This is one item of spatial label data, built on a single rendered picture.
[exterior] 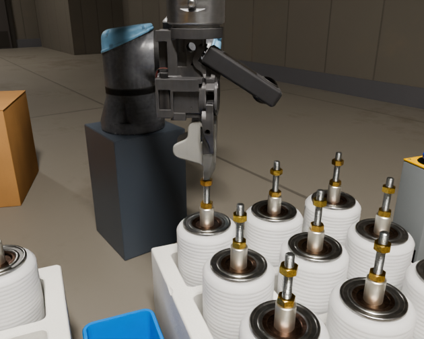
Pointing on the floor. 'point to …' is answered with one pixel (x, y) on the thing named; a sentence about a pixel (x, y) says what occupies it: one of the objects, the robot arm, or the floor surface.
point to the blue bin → (125, 327)
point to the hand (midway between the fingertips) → (212, 169)
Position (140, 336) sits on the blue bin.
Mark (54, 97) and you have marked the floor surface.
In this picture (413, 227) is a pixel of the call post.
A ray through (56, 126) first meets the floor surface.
